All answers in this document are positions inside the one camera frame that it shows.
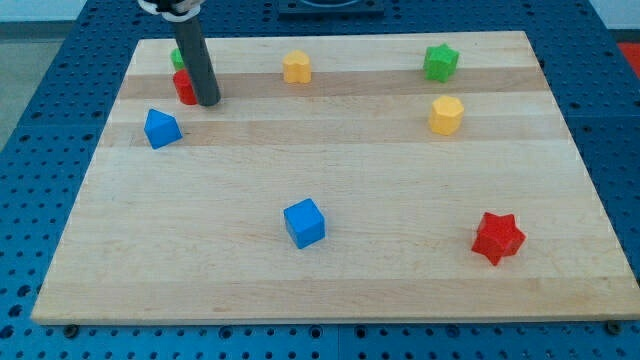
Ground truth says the wooden board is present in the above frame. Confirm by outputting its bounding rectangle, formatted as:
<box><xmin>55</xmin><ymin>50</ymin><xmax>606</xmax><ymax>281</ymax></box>
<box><xmin>32</xmin><ymin>31</ymin><xmax>639</xmax><ymax>325</ymax></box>

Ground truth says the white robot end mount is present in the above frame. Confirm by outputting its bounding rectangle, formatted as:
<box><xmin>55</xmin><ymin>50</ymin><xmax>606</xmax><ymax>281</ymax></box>
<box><xmin>137</xmin><ymin>0</ymin><xmax>205</xmax><ymax>23</ymax></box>

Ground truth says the blue cube block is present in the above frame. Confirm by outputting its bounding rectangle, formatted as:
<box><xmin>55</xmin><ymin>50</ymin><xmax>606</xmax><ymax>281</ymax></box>
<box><xmin>283</xmin><ymin>198</ymin><xmax>326</xmax><ymax>249</ymax></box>

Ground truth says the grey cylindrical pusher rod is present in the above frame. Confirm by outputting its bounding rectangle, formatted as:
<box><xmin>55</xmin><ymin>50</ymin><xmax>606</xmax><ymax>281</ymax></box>
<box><xmin>173</xmin><ymin>15</ymin><xmax>221</xmax><ymax>107</ymax></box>

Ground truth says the red circle block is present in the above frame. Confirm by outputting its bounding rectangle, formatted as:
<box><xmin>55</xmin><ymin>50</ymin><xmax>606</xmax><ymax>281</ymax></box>
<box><xmin>172</xmin><ymin>69</ymin><xmax>198</xmax><ymax>105</ymax></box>

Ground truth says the blue triangle block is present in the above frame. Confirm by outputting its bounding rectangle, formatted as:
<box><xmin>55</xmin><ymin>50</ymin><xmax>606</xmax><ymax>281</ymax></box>
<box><xmin>144</xmin><ymin>109</ymin><xmax>183</xmax><ymax>149</ymax></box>

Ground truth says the yellow heart block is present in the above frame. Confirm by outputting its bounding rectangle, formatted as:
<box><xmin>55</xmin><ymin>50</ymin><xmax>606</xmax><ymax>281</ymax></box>
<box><xmin>282</xmin><ymin>50</ymin><xmax>312</xmax><ymax>84</ymax></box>

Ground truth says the red star block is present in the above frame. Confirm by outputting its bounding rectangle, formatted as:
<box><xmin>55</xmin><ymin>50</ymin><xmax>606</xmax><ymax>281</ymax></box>
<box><xmin>471</xmin><ymin>212</ymin><xmax>526</xmax><ymax>266</ymax></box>

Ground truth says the green star block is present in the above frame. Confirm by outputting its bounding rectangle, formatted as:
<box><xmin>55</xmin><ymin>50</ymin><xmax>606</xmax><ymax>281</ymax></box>
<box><xmin>423</xmin><ymin>43</ymin><xmax>459</xmax><ymax>83</ymax></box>

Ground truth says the yellow hexagon block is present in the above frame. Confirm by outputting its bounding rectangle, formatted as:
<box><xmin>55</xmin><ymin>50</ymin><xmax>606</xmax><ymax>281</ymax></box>
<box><xmin>428</xmin><ymin>96</ymin><xmax>465</xmax><ymax>136</ymax></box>

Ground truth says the green circle block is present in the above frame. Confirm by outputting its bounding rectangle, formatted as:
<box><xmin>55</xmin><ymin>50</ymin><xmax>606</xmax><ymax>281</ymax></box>
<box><xmin>170</xmin><ymin>48</ymin><xmax>185</xmax><ymax>71</ymax></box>

